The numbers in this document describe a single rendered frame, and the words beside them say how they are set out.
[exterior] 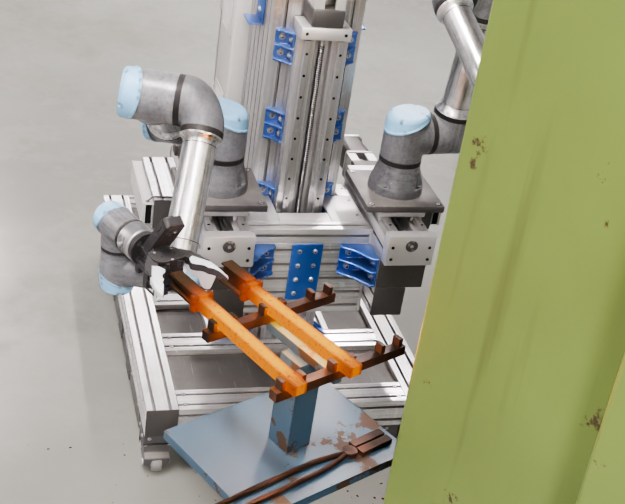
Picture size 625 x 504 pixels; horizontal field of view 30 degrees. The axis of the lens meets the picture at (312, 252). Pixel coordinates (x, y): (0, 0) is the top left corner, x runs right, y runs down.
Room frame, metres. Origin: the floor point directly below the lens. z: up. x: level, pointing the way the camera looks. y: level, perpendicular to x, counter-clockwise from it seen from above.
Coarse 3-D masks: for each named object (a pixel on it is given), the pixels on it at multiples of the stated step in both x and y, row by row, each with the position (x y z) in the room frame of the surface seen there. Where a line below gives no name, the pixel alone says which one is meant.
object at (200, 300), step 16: (176, 272) 1.99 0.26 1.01; (176, 288) 1.97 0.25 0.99; (192, 288) 1.94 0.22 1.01; (192, 304) 1.91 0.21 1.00; (208, 304) 1.90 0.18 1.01; (224, 320) 1.85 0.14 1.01; (240, 336) 1.81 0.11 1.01; (256, 352) 1.77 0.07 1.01; (272, 352) 1.77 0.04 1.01; (272, 368) 1.73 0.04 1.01; (288, 368) 1.73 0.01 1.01; (288, 384) 1.69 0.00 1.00; (304, 384) 1.69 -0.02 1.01
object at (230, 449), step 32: (224, 416) 1.92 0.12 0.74; (256, 416) 1.93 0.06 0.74; (320, 416) 1.97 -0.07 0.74; (352, 416) 1.98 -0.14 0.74; (192, 448) 1.80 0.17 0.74; (224, 448) 1.82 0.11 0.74; (256, 448) 1.83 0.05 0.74; (320, 448) 1.86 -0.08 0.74; (384, 448) 1.90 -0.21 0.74; (224, 480) 1.72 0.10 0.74; (256, 480) 1.74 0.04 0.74; (288, 480) 1.75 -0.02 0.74; (320, 480) 1.77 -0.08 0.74; (352, 480) 1.79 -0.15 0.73
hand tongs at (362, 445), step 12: (372, 432) 1.93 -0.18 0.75; (348, 444) 1.89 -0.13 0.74; (360, 444) 1.88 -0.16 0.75; (372, 444) 1.89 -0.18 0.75; (384, 444) 1.90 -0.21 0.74; (324, 456) 1.83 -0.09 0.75; (336, 456) 1.84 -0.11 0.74; (348, 456) 1.84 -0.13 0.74; (300, 468) 1.78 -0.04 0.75; (324, 468) 1.79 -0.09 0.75; (276, 480) 1.74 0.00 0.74; (300, 480) 1.74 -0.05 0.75; (240, 492) 1.68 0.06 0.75; (252, 492) 1.70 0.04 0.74; (276, 492) 1.70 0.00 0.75
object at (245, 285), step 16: (224, 272) 2.05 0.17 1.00; (240, 272) 2.02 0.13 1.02; (240, 288) 2.01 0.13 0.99; (256, 288) 1.99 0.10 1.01; (256, 304) 1.96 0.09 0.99; (272, 304) 1.94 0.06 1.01; (288, 320) 1.89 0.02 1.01; (304, 320) 1.90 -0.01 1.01; (304, 336) 1.85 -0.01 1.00; (320, 336) 1.85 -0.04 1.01; (320, 352) 1.82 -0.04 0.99; (336, 352) 1.81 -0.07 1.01; (352, 368) 1.76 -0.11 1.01
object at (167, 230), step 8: (168, 216) 2.04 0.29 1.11; (176, 216) 2.04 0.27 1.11; (160, 224) 2.02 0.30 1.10; (168, 224) 2.01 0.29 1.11; (176, 224) 2.02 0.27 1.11; (184, 224) 2.03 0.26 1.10; (152, 232) 2.04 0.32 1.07; (160, 232) 2.02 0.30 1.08; (168, 232) 2.01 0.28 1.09; (176, 232) 2.02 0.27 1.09; (152, 240) 2.03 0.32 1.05; (160, 240) 2.03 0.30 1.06; (168, 240) 2.04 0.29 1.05; (144, 248) 2.05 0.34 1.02
